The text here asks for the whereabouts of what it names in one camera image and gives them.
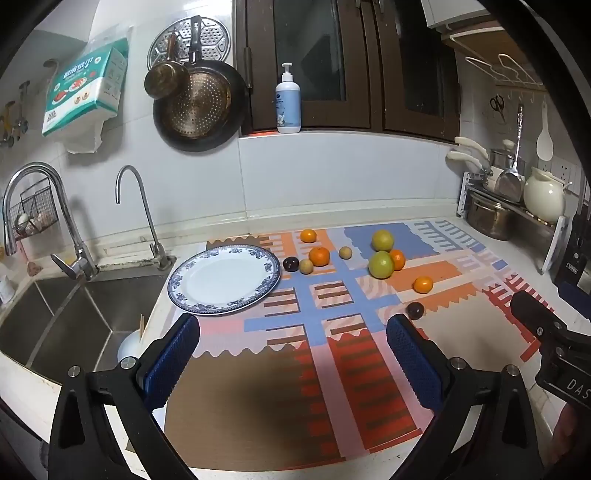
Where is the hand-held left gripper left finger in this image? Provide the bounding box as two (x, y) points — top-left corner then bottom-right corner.
(48, 313), (201, 480)

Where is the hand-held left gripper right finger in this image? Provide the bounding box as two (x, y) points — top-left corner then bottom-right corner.
(386, 314), (544, 480)

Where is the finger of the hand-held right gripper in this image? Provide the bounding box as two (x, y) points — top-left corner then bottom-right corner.
(510, 291), (568, 344)

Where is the blue patterned white plate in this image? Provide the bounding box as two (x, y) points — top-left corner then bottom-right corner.
(167, 244), (282, 316)

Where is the green round fruit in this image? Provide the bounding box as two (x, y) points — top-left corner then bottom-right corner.
(368, 251), (395, 280)

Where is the person's right hand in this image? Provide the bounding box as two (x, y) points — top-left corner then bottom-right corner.
(551, 406), (586, 468)

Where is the white bowl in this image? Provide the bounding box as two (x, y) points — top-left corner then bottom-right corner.
(117, 329), (144, 363)

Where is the colourful patterned mat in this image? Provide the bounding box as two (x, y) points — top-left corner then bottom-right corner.
(164, 220), (555, 468)

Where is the white metal dish rack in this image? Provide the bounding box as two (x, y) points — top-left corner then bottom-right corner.
(456, 172), (570, 277)

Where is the steel cooking pot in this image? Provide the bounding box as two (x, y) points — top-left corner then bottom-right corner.
(466, 191), (520, 241)

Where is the stainless steel sink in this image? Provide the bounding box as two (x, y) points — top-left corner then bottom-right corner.
(0, 271), (169, 384)

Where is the cream ceramic jug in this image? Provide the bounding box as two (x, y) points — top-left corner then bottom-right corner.
(523, 167), (574, 225)

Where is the metal spatula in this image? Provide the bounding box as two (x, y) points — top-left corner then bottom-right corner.
(495, 105), (526, 203)

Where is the thin chrome gooseneck faucet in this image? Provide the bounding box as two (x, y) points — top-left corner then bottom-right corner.
(115, 165), (171, 271)

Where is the large chrome kitchen faucet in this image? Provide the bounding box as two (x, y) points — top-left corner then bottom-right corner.
(2, 161), (100, 281)

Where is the lidded stainless pot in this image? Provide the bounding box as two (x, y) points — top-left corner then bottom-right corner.
(487, 138), (527, 186)

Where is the white rice paddle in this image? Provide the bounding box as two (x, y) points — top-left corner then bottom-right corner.
(536, 99), (554, 162)

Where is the black frying pan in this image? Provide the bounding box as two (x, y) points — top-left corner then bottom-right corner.
(152, 16), (249, 153)

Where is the small copper saucepan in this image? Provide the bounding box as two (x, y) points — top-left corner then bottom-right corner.
(144, 32), (191, 101)

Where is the white pump bottle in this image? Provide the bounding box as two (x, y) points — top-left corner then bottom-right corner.
(276, 62), (303, 134)

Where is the bagged paper towel package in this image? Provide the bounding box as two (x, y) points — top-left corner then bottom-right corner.
(41, 27), (133, 155)

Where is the round metal steamer rack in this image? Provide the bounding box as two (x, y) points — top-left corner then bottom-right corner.
(147, 16), (230, 75)

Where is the white wall outlet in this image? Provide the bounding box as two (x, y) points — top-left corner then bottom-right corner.
(551, 157), (583, 193)

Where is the black wire basket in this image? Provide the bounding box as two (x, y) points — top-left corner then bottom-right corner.
(7, 178), (60, 241)

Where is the white wire hanging rack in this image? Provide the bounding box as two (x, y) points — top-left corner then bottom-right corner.
(464, 53), (546, 88)

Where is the wooden wall shelf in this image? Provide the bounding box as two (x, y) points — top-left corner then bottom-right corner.
(441, 21), (532, 86)

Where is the dark brown window frame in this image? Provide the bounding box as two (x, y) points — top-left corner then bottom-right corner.
(233, 0), (462, 144)

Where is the metal wall hook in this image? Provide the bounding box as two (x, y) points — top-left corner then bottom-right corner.
(0, 102), (16, 147)
(14, 80), (32, 134)

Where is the white wall cabinet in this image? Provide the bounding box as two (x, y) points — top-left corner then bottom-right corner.
(420, 0), (500, 31)

